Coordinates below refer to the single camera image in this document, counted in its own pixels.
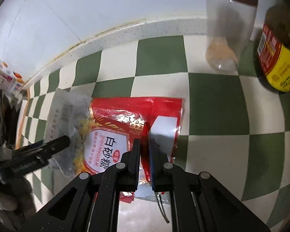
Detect red white sugar bag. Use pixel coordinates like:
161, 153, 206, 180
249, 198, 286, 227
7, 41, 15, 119
45, 87, 185, 203

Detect green white checkered tablecloth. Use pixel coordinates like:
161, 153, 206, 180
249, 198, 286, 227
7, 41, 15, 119
14, 34, 290, 230

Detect brown sauce bottle yellow label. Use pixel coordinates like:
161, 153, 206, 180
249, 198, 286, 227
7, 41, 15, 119
256, 4, 290, 93

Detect clear jar brown lid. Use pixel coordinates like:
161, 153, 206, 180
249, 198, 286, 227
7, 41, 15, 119
205, 0, 258, 73

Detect colourful fruit wall sticker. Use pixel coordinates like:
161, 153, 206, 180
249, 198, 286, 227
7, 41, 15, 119
0, 60, 25, 96

